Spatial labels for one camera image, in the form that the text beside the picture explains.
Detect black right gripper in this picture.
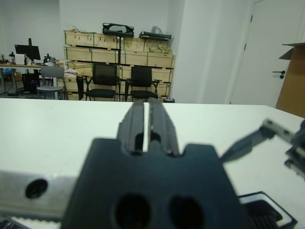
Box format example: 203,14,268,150
220,118,305,180

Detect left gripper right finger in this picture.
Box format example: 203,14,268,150
148,98,178,155

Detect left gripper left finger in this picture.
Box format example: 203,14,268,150
116,102,145,154

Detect large brown cardboard box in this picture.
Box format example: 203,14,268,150
275,42,305,119

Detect black box base white insert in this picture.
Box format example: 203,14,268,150
238,190,298,229

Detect small white box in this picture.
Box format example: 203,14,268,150
15,54,28,65

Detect black mesh office chair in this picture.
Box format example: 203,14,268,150
125,66,163,102
82,63,121,102

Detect flat black case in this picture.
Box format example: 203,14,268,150
139,30,172,40

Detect grey swivel chair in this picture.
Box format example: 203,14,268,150
36,66,69,100

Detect black bag with grey panel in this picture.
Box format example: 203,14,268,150
102,22,134,38

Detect white door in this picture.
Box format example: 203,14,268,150
230,0,305,113

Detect black computer tower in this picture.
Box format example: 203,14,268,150
22,73,40,93

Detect black computer monitor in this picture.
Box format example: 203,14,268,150
14,44,41,60

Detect wooden top desk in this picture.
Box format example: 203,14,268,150
0,62,65,94

